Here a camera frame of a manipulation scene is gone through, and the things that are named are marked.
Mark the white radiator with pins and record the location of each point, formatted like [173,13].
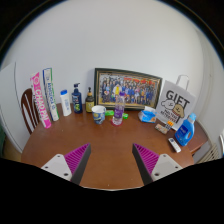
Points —
[210,154]

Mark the dark blue pump bottle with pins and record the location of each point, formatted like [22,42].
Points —
[77,101]

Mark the white blue-capped lotion bottle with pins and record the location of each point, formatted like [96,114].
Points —
[66,105]

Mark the tall pink printed box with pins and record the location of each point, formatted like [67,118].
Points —
[40,103]

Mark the clear purple-capped water bottle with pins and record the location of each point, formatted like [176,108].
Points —
[118,111]

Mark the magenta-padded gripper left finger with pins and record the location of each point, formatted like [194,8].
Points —
[56,165]

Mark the white remote control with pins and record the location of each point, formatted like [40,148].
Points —
[174,145]

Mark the brown yellow-label pump bottle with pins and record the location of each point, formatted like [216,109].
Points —
[89,103]

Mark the brown wooden chair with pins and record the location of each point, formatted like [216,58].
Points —
[25,106]

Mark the white printed paper bag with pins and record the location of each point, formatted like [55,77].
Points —
[176,101]

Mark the small snack packet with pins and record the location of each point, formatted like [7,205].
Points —
[161,128]

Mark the flat round red coaster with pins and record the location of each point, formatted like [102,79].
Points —
[113,123]

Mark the framed group picture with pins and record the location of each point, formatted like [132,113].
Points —
[140,88]

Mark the small colourful puzzle cube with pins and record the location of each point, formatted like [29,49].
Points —
[169,125]

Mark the blue tissue pack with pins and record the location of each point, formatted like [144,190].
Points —
[147,116]

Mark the white cabinet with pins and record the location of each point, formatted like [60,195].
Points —
[10,110]

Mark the blue printed paper cup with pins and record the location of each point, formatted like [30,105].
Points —
[98,115]

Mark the blue detergent bottle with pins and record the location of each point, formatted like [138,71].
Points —
[185,133]

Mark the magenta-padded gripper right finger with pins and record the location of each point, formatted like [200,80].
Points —
[165,165]

